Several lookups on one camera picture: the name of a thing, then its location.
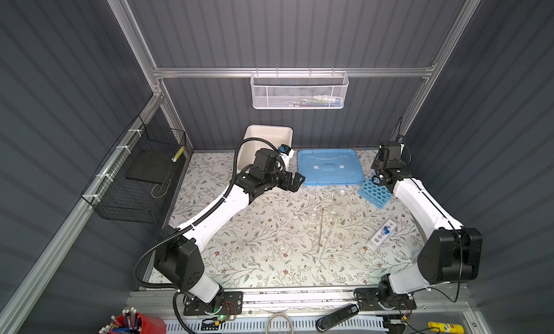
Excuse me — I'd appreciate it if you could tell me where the white plastic storage bin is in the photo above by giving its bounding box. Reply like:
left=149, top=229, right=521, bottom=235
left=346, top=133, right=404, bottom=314
left=237, top=125, right=293, bottom=171

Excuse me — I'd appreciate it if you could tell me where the white small tube rack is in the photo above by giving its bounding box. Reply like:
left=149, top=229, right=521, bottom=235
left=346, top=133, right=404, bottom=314
left=367, top=219, right=398, bottom=252

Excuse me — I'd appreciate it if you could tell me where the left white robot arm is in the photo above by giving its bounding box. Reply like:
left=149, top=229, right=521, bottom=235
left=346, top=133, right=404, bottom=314
left=132, top=137, right=305, bottom=312

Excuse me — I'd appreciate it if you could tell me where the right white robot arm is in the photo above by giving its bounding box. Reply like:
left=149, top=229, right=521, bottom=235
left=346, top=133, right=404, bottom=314
left=371, top=140, right=483, bottom=310

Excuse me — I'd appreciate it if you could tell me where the blue test tube rack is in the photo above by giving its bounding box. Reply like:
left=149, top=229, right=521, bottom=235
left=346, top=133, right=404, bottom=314
left=359, top=178, right=393, bottom=209

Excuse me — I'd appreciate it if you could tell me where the blue plastic bin lid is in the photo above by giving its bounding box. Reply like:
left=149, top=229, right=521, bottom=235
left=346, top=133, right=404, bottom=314
left=297, top=149, right=365, bottom=186

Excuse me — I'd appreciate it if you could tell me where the long glass stirring rod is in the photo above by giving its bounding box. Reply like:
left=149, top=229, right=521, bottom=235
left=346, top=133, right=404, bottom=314
left=317, top=209, right=325, bottom=253

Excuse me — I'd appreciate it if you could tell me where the yellow brush in basket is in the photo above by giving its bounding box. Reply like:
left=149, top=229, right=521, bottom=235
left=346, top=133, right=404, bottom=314
left=172, top=146, right=186, bottom=162

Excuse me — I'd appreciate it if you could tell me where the black handheld device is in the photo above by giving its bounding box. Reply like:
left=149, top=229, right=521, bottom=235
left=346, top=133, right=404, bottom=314
left=315, top=304, right=359, bottom=333

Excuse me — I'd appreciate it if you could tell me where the yellow bottle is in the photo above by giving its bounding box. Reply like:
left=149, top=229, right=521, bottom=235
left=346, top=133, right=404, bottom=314
left=428, top=321, right=465, bottom=334

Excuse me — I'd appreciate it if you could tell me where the red pen cup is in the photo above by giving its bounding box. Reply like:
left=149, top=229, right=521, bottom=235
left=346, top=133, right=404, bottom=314
left=98, top=312, right=167, bottom=334

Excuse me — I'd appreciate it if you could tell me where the white wire wall basket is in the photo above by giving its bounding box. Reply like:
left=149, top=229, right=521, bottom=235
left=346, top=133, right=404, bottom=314
left=250, top=71, right=349, bottom=110

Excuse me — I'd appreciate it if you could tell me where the coiled beige cable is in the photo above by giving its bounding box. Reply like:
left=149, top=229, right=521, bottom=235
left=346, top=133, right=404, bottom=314
left=265, top=312, right=295, bottom=334

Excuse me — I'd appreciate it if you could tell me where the black wire wall basket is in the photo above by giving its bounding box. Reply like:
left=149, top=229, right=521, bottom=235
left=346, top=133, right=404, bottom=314
left=82, top=117, right=188, bottom=224

